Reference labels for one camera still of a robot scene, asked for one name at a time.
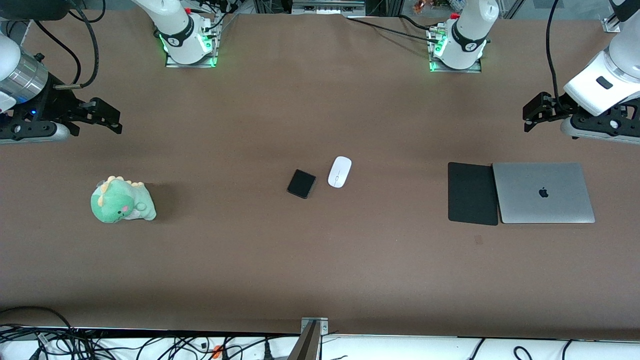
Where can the silver laptop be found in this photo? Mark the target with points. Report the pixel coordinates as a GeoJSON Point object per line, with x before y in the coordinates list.
{"type": "Point", "coordinates": [542, 192]}

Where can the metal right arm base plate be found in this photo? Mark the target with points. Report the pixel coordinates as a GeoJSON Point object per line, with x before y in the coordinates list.
{"type": "Point", "coordinates": [210, 61]}

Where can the white computer mouse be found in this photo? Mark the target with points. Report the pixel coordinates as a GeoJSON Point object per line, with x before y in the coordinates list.
{"type": "Point", "coordinates": [339, 172]}

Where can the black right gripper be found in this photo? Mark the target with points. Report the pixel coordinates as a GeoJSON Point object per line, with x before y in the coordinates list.
{"type": "Point", "coordinates": [50, 102]}

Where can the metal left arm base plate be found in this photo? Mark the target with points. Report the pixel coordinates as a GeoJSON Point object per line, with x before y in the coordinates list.
{"type": "Point", "coordinates": [477, 67]}

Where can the aluminium corner profile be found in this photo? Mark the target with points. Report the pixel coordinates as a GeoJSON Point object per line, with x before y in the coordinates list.
{"type": "Point", "coordinates": [611, 24]}

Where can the black mouse pad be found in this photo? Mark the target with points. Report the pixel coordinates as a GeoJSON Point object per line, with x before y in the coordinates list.
{"type": "Point", "coordinates": [470, 194]}

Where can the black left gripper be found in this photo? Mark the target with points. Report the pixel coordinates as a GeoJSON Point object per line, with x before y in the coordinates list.
{"type": "Point", "coordinates": [554, 106]}

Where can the green dinosaur plush toy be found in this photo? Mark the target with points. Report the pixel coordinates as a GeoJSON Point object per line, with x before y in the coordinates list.
{"type": "Point", "coordinates": [117, 202]}

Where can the small black square box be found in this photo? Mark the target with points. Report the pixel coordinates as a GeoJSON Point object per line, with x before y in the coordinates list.
{"type": "Point", "coordinates": [301, 184]}

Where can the metal table edge bracket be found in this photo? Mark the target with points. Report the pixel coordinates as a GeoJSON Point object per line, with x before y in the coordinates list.
{"type": "Point", "coordinates": [314, 332]}

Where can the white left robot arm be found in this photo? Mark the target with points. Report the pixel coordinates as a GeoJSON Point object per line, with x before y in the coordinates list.
{"type": "Point", "coordinates": [470, 30]}

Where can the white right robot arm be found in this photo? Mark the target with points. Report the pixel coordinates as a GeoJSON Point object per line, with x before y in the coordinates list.
{"type": "Point", "coordinates": [175, 22]}

